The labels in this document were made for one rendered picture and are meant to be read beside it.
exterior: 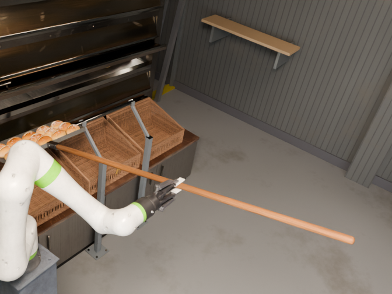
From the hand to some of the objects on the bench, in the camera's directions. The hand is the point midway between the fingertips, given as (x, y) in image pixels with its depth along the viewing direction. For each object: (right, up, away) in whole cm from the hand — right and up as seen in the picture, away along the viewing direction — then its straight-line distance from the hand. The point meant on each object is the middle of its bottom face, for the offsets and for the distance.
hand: (178, 185), depth 190 cm
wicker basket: (-75, +1, +150) cm, 168 cm away
